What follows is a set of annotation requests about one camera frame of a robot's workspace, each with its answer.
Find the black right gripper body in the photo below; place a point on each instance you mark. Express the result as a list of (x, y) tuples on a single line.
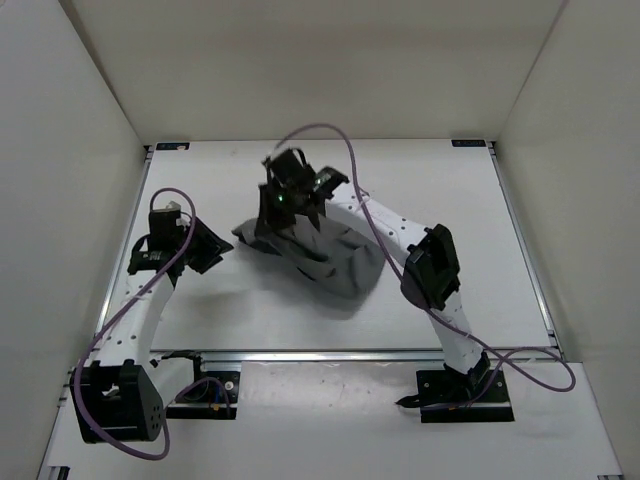
[(291, 203)]

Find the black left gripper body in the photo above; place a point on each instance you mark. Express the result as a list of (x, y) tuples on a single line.
[(199, 246)]

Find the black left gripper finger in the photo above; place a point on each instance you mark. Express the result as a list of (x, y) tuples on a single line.
[(219, 246), (205, 263)]

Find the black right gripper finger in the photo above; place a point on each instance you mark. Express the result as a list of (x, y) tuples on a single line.
[(313, 208), (271, 217)]

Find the grey pleated skirt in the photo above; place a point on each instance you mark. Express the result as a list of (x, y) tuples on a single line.
[(334, 256)]

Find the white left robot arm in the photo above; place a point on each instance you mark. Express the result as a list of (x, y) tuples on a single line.
[(122, 390)]

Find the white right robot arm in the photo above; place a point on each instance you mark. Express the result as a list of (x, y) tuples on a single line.
[(429, 278)]

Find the left blue corner label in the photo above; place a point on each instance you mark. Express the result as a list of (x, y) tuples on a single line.
[(172, 146)]

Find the blue corner label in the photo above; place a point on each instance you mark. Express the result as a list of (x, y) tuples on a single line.
[(172, 146), (468, 143)]

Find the right blue corner label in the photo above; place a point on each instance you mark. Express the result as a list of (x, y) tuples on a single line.
[(468, 143)]

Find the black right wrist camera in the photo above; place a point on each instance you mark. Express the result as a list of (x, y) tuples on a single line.
[(290, 165)]

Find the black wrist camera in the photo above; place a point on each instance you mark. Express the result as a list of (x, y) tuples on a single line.
[(166, 232), (290, 165)]

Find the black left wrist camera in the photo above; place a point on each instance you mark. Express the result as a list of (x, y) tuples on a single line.
[(166, 232)]

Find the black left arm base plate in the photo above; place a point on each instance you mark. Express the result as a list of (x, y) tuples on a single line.
[(196, 387)]

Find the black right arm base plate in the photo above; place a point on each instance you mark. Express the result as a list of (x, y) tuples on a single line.
[(440, 399)]

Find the aluminium front table rail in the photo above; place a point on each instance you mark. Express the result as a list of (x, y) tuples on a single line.
[(331, 356)]

